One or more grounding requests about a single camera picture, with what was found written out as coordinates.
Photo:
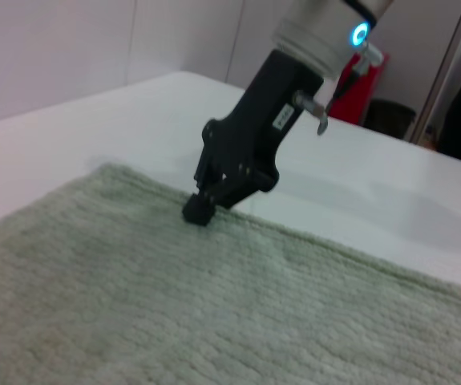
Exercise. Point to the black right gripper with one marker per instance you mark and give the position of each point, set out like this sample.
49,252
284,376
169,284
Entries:
254,120

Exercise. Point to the green ribbed towel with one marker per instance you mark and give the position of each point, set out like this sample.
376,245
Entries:
174,301

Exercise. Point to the red cabinet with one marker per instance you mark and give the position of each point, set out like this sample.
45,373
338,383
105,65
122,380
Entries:
362,100

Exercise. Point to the black waste bin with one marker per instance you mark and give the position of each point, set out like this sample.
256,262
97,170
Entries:
390,118

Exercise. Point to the grey door frame post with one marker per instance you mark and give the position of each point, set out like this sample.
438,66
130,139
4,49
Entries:
434,88

